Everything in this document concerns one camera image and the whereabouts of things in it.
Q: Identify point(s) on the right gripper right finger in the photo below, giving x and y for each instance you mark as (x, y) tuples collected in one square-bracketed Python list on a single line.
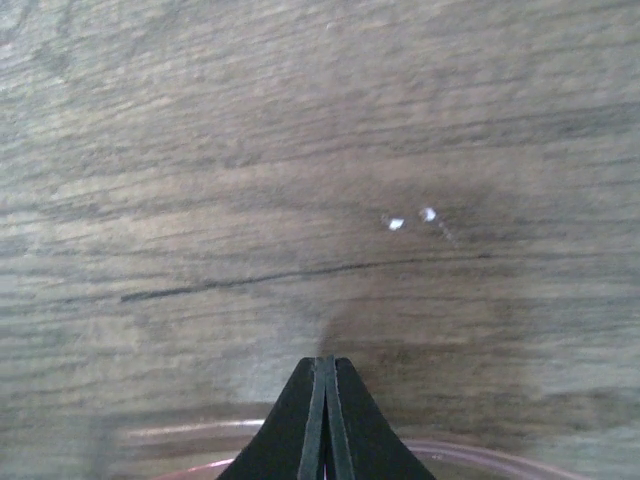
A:
[(361, 443)]

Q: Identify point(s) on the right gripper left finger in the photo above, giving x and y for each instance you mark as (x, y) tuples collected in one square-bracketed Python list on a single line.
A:
[(291, 443)]

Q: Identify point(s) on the red transparent sunglasses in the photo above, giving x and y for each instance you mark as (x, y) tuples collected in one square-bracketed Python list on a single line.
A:
[(204, 450)]

